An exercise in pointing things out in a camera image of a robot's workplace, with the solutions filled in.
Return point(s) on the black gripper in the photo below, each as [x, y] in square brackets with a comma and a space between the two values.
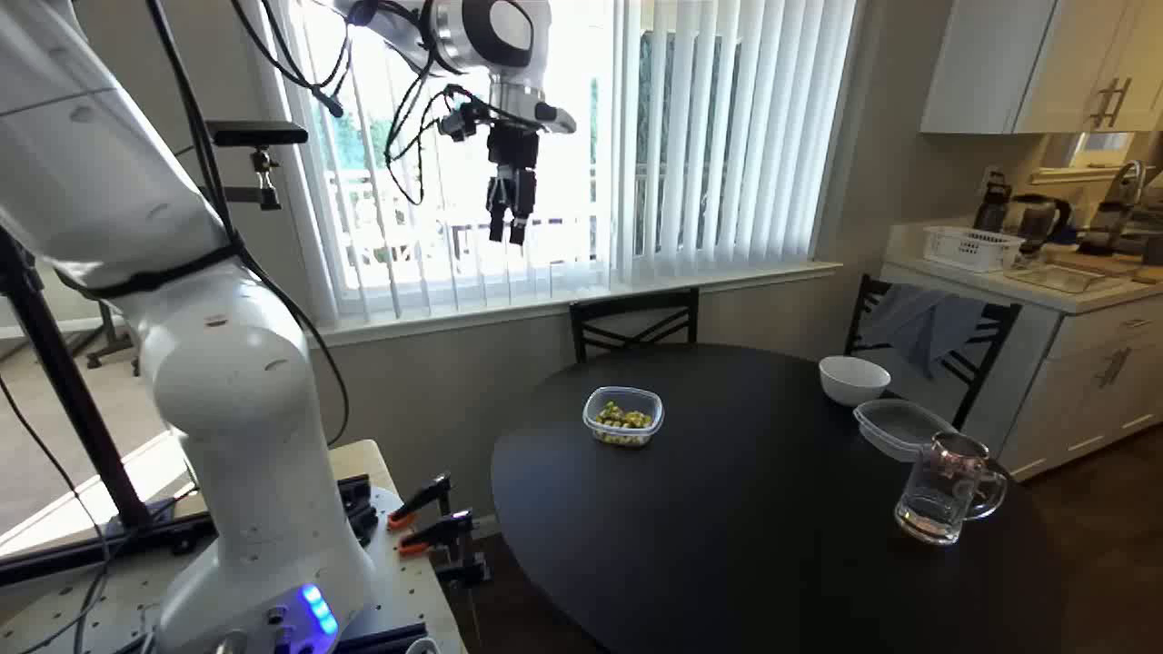
[514, 152]

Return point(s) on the clear lunch box with candy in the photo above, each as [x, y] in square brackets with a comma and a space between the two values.
[622, 416]

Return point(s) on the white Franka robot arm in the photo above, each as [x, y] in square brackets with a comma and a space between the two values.
[230, 365]

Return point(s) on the white robot base table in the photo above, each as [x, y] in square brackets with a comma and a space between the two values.
[386, 567]

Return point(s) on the white vertical blinds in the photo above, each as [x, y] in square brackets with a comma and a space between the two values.
[730, 131]

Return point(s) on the black orange clamp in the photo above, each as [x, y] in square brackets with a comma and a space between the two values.
[423, 496]
[439, 533]

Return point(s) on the white bowl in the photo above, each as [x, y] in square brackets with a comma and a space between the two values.
[851, 376]

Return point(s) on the grey cloth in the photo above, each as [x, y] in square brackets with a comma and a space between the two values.
[924, 327]

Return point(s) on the white plastic basket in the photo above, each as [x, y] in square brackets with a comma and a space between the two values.
[972, 248]

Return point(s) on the black chair with cloth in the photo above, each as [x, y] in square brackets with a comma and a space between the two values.
[994, 341]

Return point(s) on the clear glass mug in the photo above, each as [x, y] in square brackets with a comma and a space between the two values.
[948, 492]

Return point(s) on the black coffee maker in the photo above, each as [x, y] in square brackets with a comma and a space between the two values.
[1038, 220]

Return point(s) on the white upper cabinet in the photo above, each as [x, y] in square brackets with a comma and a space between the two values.
[1029, 59]

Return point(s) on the white kitchen counter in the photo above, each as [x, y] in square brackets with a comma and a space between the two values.
[1078, 365]

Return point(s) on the black stereo camera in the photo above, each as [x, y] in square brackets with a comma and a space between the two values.
[256, 131]

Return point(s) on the black camera stand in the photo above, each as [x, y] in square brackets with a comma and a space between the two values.
[61, 376]

